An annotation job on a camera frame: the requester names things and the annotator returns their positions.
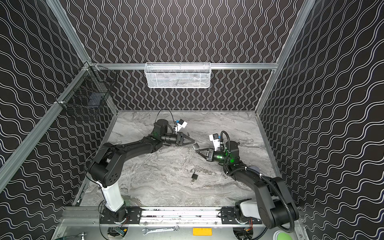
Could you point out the black padlock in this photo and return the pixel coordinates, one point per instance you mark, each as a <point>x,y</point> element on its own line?
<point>196,146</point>
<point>194,176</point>

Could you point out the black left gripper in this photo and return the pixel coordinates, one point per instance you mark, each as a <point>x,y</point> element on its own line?
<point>179,139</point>

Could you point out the black mounting plate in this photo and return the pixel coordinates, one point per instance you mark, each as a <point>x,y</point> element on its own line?
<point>233,215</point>
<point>125,215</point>

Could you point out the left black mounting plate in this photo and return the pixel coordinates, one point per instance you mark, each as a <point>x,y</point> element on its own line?
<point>125,215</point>

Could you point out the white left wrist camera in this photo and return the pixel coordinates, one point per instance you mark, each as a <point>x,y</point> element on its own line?
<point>179,125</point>

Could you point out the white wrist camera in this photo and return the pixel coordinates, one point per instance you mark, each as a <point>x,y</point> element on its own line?
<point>179,125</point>
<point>216,140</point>

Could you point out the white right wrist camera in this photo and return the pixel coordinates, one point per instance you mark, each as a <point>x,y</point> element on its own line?
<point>216,140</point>

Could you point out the grey oval felt pad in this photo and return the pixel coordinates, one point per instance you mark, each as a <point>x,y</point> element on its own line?
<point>254,169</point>

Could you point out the white wire mesh basket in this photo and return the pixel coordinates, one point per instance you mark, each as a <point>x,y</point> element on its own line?
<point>177,75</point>

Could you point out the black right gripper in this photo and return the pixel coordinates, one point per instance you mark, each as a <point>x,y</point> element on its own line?
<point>210,154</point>

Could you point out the yellow label plate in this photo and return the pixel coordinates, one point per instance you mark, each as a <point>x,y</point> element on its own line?
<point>202,232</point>

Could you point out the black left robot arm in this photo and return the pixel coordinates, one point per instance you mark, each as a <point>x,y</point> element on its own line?
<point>107,166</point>

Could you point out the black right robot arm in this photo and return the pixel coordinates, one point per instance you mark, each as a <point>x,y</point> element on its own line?
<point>272,204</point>

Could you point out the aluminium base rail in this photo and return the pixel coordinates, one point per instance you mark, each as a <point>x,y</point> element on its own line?
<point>155,217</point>

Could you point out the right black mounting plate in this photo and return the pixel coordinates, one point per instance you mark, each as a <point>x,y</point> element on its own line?
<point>233,215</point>

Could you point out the black wire mesh basket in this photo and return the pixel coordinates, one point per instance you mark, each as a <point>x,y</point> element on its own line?
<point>91,98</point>

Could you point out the green round button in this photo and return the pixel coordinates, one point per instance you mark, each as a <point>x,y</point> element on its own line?
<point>281,235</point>

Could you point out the silver combination wrench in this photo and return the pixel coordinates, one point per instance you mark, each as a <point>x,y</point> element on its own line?
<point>147,231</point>

